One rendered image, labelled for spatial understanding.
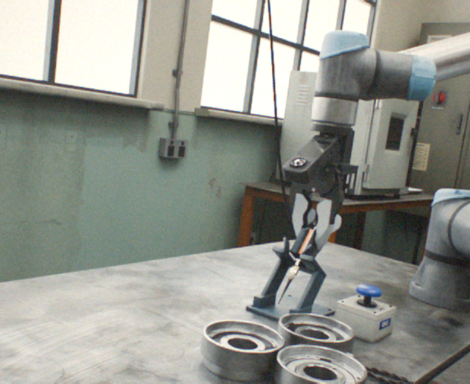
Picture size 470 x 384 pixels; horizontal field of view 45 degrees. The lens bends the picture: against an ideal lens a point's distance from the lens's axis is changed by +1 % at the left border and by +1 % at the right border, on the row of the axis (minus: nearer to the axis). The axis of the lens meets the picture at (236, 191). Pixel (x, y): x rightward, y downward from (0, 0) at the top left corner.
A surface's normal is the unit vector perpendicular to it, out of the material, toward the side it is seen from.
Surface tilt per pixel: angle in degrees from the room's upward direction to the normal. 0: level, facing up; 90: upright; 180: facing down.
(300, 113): 90
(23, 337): 0
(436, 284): 72
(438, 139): 90
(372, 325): 90
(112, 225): 90
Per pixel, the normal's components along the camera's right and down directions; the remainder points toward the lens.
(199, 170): 0.77, 0.18
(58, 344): 0.13, -0.98
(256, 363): 0.30, 0.15
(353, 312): -0.63, 0.01
